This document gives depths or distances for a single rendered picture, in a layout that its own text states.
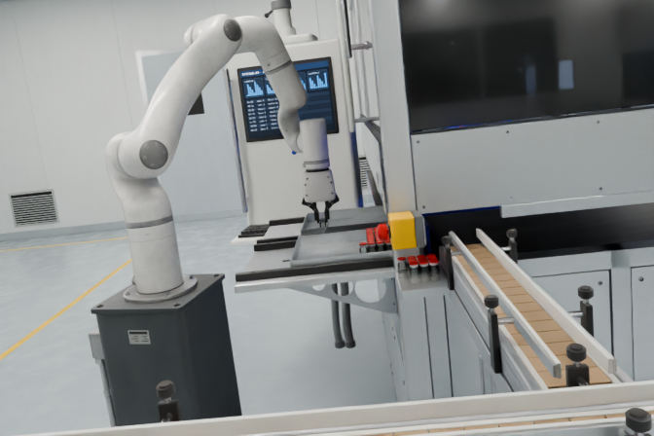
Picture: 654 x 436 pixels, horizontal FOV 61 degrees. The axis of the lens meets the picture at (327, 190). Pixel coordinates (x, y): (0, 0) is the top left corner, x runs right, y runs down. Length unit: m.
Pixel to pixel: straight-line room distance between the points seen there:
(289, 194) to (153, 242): 1.01
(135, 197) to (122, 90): 5.94
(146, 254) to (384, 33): 0.79
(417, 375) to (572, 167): 0.62
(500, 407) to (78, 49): 7.24
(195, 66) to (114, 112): 5.94
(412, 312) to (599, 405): 0.74
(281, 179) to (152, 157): 1.05
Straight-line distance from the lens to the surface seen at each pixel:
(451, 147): 1.32
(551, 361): 0.74
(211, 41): 1.51
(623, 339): 1.57
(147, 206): 1.45
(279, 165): 2.35
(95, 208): 7.68
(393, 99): 1.29
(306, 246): 1.67
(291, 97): 1.69
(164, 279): 1.49
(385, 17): 1.31
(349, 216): 1.99
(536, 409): 0.68
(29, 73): 7.89
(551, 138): 1.38
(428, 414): 0.66
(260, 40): 1.65
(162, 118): 1.45
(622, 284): 1.51
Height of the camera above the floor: 1.30
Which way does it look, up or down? 9 degrees down
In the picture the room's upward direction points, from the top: 7 degrees counter-clockwise
